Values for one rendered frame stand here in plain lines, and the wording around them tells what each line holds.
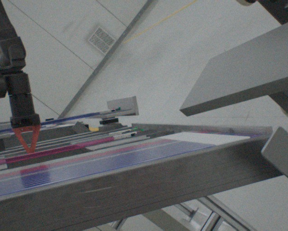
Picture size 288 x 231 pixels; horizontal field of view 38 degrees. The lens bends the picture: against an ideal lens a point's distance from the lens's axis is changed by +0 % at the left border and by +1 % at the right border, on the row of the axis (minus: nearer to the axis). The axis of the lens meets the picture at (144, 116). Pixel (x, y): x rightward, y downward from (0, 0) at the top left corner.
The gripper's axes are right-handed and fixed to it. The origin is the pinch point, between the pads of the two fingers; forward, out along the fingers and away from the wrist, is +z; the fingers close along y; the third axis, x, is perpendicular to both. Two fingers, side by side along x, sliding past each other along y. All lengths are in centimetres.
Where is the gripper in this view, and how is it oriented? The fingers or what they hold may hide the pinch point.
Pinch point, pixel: (30, 150)
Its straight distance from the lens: 111.7
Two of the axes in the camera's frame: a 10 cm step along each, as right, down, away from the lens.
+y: 3.5, 0.4, -9.4
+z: 1.5, 9.8, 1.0
